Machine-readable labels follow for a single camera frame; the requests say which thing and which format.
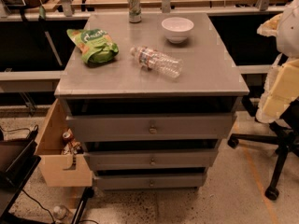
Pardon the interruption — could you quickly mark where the middle grey drawer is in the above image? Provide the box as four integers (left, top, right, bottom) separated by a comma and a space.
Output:
84, 148, 218, 171

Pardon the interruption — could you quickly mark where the wooden storage box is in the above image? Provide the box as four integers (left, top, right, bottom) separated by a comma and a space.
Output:
36, 99, 93, 187

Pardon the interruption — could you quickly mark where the clear plastic water bottle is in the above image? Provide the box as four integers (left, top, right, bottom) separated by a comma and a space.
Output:
130, 46, 183, 78

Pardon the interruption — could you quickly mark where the grey drawer cabinet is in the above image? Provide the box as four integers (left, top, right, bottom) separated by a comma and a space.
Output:
55, 12, 249, 177

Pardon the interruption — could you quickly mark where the red can in box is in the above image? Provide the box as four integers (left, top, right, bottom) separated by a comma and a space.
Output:
62, 131, 74, 143

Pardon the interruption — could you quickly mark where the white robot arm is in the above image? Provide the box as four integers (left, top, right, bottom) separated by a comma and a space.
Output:
255, 0, 299, 123

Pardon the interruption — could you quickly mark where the green white soda can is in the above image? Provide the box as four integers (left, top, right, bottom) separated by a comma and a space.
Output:
127, 0, 141, 23

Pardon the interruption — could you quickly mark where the green snack bag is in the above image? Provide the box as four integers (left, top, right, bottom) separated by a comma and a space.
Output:
66, 29, 119, 63

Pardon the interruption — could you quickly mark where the white ceramic bowl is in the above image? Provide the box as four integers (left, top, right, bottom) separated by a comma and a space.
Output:
162, 17, 194, 44

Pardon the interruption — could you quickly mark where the plastic bottle on floor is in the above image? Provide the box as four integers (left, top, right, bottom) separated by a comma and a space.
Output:
53, 205, 73, 224

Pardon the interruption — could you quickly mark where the black cable on floor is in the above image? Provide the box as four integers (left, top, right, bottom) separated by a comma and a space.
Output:
18, 189, 57, 224

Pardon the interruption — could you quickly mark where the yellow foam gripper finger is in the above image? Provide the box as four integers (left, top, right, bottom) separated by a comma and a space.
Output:
255, 59, 299, 123
257, 14, 282, 37

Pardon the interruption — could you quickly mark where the black cart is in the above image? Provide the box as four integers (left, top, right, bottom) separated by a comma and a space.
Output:
0, 126, 41, 224

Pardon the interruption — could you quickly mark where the bottom grey drawer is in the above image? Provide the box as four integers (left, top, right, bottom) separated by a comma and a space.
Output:
93, 173, 206, 190

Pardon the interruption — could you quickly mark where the black office chair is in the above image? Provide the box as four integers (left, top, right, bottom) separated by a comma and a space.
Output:
227, 99, 299, 201

